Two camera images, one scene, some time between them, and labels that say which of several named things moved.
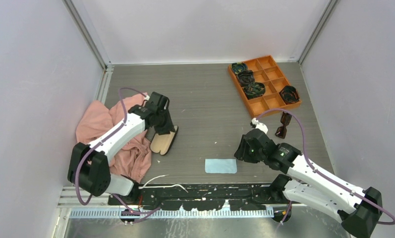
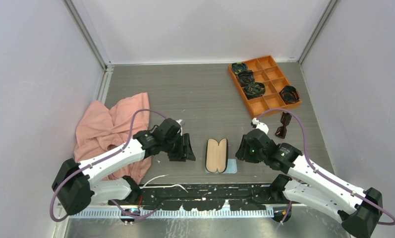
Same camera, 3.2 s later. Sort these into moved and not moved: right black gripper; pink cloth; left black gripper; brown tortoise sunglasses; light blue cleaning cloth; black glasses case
Moved: left black gripper; black glasses case
Not moved: brown tortoise sunglasses; light blue cleaning cloth; pink cloth; right black gripper
